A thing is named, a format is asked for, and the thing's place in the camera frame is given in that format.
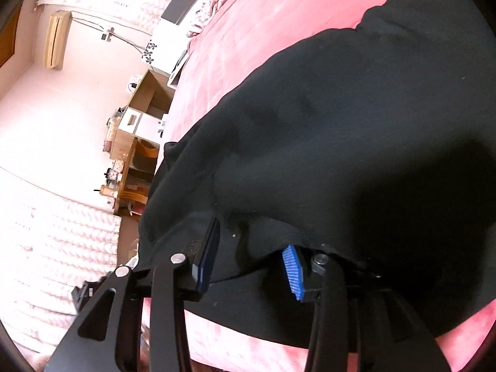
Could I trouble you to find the pink patterned clothes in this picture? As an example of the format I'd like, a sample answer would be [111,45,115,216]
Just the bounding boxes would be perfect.
[189,0,241,38]

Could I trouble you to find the grey and white bed headboard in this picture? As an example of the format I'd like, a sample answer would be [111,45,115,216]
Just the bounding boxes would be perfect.
[141,0,218,82]

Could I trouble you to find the wooden desk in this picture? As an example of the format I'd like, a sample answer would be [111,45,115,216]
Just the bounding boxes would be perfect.
[101,139,163,222]

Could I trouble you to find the beige air conditioner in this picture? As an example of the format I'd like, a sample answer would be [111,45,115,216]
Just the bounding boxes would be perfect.
[44,10,73,69]

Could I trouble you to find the wooden cabinet with white drawers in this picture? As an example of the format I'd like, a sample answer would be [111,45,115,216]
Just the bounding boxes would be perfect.
[117,69,176,157]

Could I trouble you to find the pink fleece blanket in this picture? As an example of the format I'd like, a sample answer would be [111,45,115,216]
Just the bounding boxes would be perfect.
[139,0,491,372]

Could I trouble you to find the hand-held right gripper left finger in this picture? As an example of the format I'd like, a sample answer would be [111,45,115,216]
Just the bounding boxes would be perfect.
[41,217,221,372]

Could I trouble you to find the black pants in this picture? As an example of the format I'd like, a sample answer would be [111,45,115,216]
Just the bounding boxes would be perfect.
[139,0,496,342]

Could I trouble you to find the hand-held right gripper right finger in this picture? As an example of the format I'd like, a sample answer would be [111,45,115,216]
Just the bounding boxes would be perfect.
[283,244,438,372]

